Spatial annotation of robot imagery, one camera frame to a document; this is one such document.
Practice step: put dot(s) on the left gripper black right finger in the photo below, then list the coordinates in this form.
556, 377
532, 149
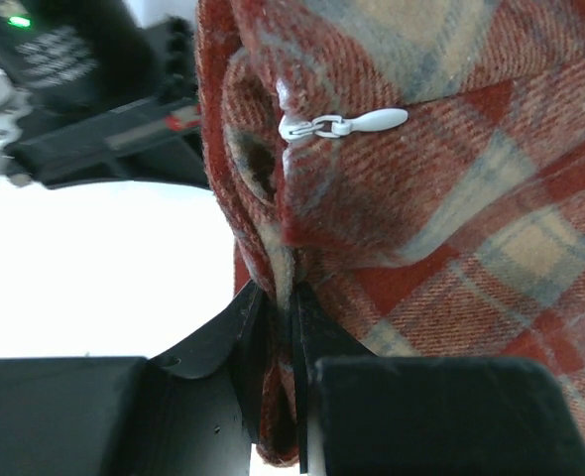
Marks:
361, 414

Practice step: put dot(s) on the white patterned garment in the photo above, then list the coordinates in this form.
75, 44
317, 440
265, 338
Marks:
420, 163

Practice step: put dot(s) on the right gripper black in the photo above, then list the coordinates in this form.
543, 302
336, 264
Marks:
88, 96

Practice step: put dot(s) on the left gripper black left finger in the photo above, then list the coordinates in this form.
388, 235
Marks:
192, 410

